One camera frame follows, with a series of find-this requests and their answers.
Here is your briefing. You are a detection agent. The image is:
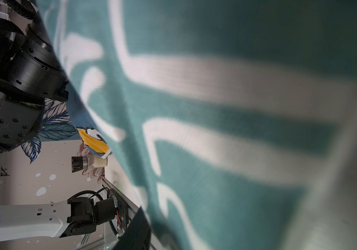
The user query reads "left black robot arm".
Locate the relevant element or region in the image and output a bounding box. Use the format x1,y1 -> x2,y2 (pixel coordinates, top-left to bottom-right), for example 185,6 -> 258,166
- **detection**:
0,1 -> 69,154

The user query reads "blue cartoon pillow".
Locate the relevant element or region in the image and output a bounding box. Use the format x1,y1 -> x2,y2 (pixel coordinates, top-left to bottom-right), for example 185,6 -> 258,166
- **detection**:
65,83 -> 112,159

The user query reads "teal cat pillow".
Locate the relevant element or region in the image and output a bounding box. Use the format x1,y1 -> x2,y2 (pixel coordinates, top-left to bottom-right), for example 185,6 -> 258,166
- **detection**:
37,1 -> 357,250

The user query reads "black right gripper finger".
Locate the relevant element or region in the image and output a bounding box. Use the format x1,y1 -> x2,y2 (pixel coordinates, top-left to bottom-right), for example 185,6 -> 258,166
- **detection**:
111,207 -> 151,250

